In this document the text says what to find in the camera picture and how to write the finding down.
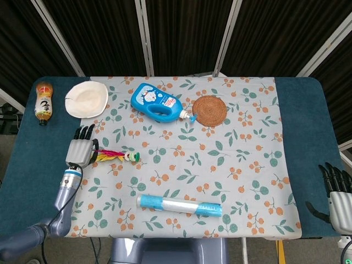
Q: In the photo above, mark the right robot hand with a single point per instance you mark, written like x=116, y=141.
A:
x=339, y=199

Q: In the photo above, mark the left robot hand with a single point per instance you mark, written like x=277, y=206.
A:
x=81, y=149

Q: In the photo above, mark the blue white plastic bag roll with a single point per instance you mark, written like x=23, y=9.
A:
x=178, y=205

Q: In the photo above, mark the orange sauce bottle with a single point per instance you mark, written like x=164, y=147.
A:
x=44, y=100

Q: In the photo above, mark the colourful feather shuttlecock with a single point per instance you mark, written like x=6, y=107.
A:
x=118, y=156

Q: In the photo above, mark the dark blue table cover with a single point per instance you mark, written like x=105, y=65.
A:
x=35, y=143

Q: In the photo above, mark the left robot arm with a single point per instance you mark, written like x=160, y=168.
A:
x=55, y=203

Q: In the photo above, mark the blue detergent bottle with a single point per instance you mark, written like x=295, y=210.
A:
x=156, y=101

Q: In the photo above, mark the black folding screen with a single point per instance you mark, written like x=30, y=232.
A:
x=176, y=35

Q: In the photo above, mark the floral patterned tablecloth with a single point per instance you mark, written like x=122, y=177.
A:
x=192, y=165

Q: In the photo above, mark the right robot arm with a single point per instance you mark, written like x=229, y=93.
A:
x=346, y=247

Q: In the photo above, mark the brown woven round coaster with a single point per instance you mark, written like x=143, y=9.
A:
x=209, y=111

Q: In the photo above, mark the white paper bowl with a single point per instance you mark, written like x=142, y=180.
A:
x=86, y=100

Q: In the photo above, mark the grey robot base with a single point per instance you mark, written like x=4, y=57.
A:
x=169, y=250

